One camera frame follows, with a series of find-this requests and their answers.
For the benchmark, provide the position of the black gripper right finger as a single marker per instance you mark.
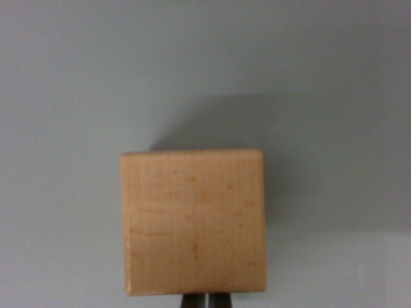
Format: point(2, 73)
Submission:
point(221, 301)

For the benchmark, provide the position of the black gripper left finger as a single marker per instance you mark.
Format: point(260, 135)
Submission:
point(192, 302)

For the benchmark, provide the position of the wooden cube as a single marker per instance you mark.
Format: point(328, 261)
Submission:
point(192, 221)

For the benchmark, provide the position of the grey plastic tray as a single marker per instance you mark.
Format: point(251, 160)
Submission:
point(64, 112)

